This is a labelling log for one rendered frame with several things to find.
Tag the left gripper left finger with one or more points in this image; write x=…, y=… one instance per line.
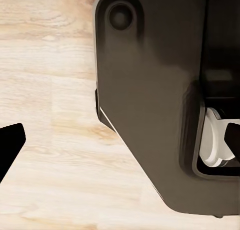
x=12, y=139

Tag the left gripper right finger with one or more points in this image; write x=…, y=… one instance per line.
x=232, y=139

